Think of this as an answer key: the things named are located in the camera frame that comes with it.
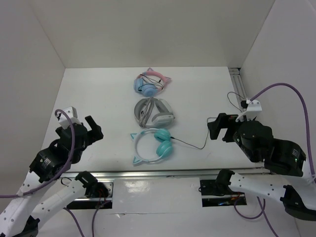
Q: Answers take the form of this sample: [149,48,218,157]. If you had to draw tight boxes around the black audio cable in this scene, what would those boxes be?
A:
[170,92,244,150]

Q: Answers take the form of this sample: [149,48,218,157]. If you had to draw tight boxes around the teal cat-ear headphones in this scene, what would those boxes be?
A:
[130,128,173,165]

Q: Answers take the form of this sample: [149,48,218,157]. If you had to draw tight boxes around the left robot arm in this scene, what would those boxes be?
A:
[0,112,109,237]

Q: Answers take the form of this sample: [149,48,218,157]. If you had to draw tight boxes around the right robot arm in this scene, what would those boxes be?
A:
[207,113,316,221]

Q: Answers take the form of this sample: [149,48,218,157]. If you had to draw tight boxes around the white grey headphones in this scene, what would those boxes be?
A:
[134,97,175,128]

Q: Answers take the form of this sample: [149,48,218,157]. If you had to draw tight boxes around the blue pink cat-ear headphones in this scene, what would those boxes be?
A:
[133,68,171,97]

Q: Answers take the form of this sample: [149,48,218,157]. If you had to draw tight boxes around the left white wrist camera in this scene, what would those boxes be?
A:
[54,106,81,129]

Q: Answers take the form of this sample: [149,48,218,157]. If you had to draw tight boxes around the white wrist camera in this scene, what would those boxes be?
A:
[236,99,262,122]
[54,106,81,129]

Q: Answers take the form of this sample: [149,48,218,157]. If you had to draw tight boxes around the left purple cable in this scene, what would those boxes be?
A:
[0,109,76,199]

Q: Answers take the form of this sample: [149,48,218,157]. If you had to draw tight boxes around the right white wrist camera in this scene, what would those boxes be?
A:
[236,99,262,122]

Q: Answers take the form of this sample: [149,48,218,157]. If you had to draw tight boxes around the aluminium front rail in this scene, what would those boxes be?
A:
[61,167,270,179]

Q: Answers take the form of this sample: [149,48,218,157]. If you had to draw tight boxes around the aluminium side rail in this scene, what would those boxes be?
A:
[228,68,247,110]

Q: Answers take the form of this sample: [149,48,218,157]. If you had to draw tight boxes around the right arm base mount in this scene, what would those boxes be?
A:
[198,180,247,207]

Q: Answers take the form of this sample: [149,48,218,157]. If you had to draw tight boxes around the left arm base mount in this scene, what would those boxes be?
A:
[67,181,114,210]

